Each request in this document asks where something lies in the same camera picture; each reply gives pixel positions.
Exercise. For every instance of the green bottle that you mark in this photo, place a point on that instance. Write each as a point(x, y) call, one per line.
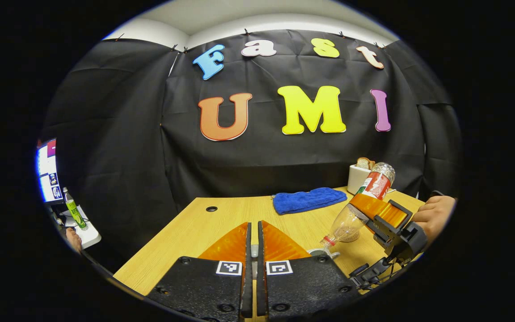
point(74, 209)

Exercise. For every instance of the blue towel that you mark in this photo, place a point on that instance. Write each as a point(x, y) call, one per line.
point(309, 200)

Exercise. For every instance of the white ceramic teacup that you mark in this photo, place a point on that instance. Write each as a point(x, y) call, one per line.
point(322, 253)

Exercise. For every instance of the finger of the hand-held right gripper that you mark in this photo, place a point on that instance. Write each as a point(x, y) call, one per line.
point(380, 209)
point(380, 231)

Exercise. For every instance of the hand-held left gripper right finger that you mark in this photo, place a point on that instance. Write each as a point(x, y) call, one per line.
point(260, 290)

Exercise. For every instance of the round coaster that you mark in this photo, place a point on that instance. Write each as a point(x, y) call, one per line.
point(352, 237)

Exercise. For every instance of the white toaster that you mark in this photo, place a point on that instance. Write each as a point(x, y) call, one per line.
point(356, 179)

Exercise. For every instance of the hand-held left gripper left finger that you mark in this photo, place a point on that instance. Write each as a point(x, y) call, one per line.
point(247, 290)

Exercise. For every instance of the clear plastic water bottle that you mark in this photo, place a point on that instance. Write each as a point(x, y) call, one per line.
point(376, 183)

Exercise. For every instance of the computer monitor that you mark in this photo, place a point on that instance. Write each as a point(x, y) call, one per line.
point(48, 172)

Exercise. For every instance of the white side desk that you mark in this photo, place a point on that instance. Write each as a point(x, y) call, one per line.
point(88, 235)

